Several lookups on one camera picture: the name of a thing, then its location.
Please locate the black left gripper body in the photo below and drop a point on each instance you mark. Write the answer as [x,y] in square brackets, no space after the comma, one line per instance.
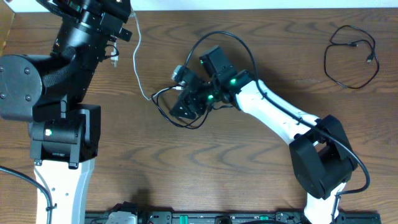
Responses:
[104,8]

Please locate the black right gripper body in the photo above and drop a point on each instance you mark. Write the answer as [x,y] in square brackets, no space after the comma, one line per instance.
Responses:
[208,94]

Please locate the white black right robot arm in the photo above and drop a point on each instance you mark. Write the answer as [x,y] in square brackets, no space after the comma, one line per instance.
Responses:
[322,158]

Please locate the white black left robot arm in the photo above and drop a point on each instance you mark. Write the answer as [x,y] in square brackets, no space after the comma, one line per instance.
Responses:
[47,92]

